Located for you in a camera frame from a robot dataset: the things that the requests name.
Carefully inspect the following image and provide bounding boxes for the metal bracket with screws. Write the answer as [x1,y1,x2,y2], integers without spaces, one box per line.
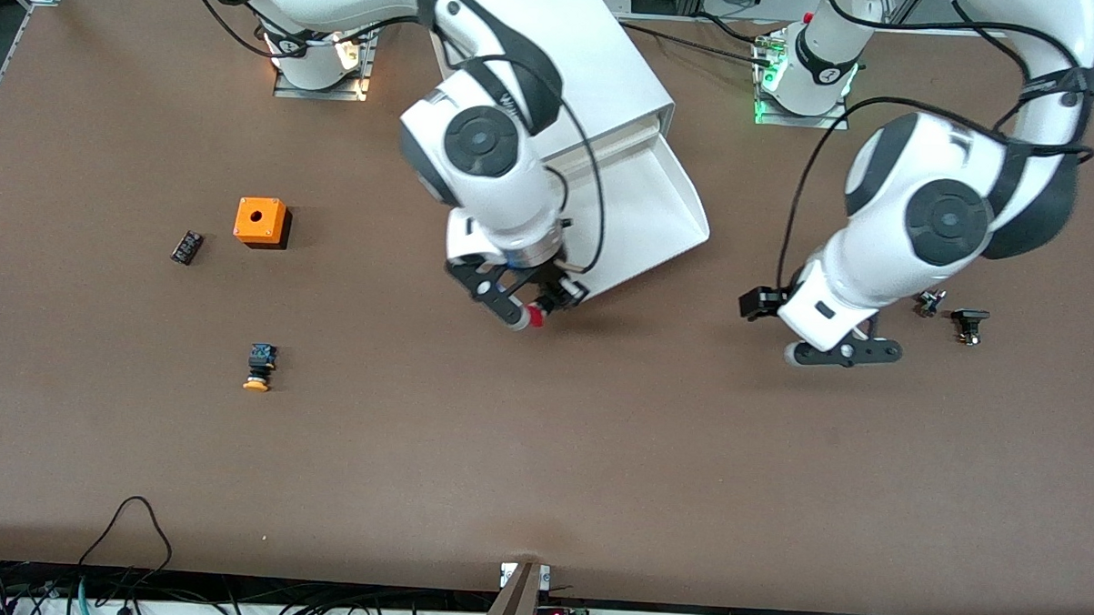
[499,561,553,590]

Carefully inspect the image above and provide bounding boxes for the aluminium right arm base plate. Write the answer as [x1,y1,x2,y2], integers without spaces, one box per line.
[272,25,380,102]

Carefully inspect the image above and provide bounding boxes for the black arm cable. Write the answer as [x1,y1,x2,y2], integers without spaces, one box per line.
[180,0,614,276]
[778,0,1094,297]

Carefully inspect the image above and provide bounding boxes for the orange button enclosure box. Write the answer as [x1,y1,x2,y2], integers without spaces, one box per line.
[233,197,294,250]

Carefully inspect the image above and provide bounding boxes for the white plastic drawer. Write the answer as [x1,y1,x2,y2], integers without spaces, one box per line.
[543,130,714,307]
[552,110,666,168]

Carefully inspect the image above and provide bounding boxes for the tangled black cable bundle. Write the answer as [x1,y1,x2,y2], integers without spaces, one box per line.
[0,557,502,615]

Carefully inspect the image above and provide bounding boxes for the thin black looped cable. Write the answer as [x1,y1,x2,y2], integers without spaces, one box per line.
[77,494,176,596]

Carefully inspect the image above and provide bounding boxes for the aluminium left arm base plate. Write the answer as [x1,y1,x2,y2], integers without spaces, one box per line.
[752,35,854,131]

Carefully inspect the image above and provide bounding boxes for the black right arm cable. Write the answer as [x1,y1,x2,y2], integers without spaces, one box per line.
[180,0,614,276]

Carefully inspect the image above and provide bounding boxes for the black cable behind cabinet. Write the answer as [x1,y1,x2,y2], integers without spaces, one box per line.
[610,11,795,64]

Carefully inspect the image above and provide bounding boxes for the white drawer cabinet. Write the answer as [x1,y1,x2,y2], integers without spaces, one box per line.
[422,0,679,181]

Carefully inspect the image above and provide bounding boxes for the small black switch part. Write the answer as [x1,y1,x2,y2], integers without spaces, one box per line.
[950,308,992,348]

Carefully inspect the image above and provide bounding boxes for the yellow push button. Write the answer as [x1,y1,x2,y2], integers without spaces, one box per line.
[242,342,278,394]

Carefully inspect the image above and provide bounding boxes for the brown camera support post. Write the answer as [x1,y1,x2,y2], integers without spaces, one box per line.
[477,561,544,615]

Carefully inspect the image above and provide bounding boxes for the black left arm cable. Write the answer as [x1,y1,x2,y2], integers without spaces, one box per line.
[778,0,1094,297]

